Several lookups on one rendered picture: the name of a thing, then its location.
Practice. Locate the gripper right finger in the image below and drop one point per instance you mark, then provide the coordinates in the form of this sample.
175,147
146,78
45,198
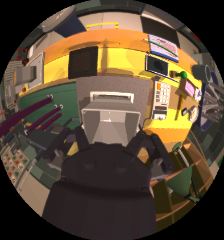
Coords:
162,153

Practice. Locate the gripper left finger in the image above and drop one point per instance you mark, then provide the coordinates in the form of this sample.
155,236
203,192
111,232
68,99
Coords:
57,141

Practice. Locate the grey tin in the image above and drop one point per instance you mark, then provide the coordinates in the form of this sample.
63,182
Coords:
111,106
25,75

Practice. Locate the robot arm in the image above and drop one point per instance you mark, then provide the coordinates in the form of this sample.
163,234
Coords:
56,18

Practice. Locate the dark graduated beam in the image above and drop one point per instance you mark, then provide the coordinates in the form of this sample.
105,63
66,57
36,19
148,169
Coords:
41,139

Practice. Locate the green scale base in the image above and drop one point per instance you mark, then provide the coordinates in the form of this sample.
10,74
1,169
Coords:
39,94

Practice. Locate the grey speckled scale platform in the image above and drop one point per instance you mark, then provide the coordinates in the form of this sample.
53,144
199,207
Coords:
141,89

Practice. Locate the purple bar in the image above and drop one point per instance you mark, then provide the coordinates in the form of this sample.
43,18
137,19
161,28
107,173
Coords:
51,121
30,112
45,119

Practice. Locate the wooden shelf unit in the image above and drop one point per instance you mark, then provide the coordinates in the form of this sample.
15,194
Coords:
193,157

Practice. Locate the green desk lamp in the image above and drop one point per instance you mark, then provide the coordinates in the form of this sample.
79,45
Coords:
181,182

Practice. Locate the small black tag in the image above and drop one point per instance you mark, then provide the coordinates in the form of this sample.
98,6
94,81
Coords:
184,111

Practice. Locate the cabinet with coloured labels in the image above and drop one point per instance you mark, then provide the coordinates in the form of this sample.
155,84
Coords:
14,165

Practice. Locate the yellow flat tool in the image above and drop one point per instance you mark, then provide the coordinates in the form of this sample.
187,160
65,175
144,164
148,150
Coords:
180,106

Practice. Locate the white round timer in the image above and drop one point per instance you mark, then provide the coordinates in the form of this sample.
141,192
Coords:
193,113

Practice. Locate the grey shelf unit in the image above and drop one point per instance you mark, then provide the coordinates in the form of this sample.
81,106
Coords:
9,121

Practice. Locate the white calculator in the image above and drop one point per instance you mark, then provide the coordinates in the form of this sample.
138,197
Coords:
160,98

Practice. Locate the white round disc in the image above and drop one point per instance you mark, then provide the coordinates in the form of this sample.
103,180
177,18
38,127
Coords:
198,93

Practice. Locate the pink note pad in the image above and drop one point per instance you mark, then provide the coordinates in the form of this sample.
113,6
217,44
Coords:
190,88

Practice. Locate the brown wooden block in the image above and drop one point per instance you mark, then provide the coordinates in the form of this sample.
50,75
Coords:
182,84

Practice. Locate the brown tool with green knob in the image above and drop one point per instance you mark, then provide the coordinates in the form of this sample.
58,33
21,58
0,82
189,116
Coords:
183,74

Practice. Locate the grey ribbed shutter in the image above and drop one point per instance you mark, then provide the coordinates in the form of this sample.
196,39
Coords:
9,71

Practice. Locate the grey cup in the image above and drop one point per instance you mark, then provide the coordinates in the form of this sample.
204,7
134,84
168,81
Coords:
200,73

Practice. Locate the red hand truck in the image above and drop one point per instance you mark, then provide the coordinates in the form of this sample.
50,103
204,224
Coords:
20,55

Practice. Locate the green pencil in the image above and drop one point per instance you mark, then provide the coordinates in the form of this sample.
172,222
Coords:
160,47

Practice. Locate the white lined notepad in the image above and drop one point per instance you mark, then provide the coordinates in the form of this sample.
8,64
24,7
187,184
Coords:
170,45

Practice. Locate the dark vent panel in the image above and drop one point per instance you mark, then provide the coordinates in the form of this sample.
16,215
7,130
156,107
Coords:
158,30

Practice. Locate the black panel with white frame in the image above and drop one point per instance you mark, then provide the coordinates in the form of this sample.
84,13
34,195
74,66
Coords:
157,65

